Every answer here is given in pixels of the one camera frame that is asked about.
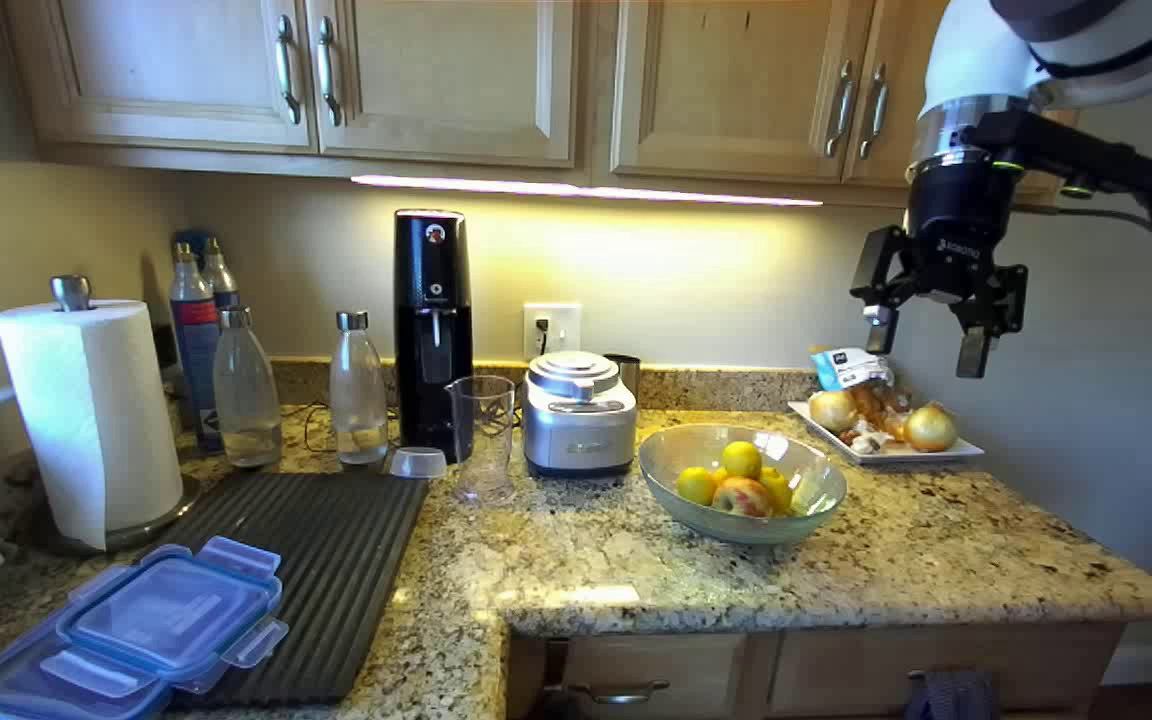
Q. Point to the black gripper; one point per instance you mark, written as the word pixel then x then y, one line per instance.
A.
pixel 946 242

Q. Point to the yellow lemon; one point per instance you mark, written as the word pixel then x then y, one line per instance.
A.
pixel 740 458
pixel 695 487
pixel 779 487

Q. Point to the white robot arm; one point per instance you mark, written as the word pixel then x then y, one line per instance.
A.
pixel 980 129

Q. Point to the green glass bowl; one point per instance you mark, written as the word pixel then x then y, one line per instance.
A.
pixel 816 487

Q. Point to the yellow onion front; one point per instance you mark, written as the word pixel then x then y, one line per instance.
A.
pixel 930 429

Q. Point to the yellow onion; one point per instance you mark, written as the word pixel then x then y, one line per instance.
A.
pixel 832 411
pixel 930 429

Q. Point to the blue white plastic bag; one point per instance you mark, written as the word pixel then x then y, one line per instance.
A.
pixel 840 371

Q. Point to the yellow onion back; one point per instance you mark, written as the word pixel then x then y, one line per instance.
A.
pixel 832 411

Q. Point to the white rectangular plate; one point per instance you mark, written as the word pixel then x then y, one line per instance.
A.
pixel 885 450

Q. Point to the red yellow apple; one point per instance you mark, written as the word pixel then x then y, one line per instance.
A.
pixel 740 497

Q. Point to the right upper wooden cabinet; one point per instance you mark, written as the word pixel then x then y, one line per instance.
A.
pixel 779 92

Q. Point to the wooden cabinet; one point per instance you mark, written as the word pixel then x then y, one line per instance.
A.
pixel 431 80
pixel 779 92

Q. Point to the wooden base drawer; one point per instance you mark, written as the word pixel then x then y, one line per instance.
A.
pixel 813 672

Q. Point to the dark hanging towel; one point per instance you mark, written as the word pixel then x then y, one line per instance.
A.
pixel 949 698

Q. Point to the clear measuring jug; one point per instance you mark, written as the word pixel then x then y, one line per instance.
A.
pixel 482 439

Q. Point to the black soda maker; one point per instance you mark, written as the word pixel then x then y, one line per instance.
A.
pixel 433 322

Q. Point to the clear glass bottle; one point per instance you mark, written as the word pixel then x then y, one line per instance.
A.
pixel 356 395

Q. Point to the under cabinet light strip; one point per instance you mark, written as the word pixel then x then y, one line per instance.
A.
pixel 577 188

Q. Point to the black ribbed drying mat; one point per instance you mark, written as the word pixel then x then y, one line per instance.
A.
pixel 342 541

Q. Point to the clear plastic bottle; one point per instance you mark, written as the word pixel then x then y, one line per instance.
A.
pixel 246 395

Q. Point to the left upper wooden cabinet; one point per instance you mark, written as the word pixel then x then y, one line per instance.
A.
pixel 431 80

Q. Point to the red label soda bottle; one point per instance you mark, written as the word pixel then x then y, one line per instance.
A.
pixel 197 324

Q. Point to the white paper towel roll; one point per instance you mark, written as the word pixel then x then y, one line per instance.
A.
pixel 94 411

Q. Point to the blue lid food container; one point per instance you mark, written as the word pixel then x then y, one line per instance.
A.
pixel 137 635

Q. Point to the white wall outlet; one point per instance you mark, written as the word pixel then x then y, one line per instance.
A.
pixel 550 324

